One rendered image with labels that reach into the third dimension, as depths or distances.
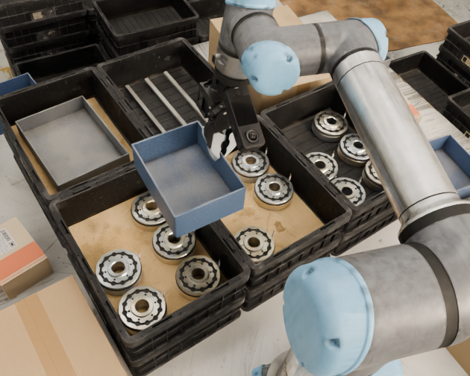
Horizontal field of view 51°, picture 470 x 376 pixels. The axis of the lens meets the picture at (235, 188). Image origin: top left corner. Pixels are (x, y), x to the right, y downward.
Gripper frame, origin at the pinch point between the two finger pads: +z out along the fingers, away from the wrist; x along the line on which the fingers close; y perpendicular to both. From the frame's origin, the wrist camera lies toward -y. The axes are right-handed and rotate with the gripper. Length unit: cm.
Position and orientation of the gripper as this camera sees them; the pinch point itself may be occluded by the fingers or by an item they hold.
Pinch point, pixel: (220, 157)
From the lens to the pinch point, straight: 100.1
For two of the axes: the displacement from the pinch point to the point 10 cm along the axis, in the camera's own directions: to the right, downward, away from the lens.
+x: -8.7, 2.3, -4.4
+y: -4.6, -7.2, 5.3
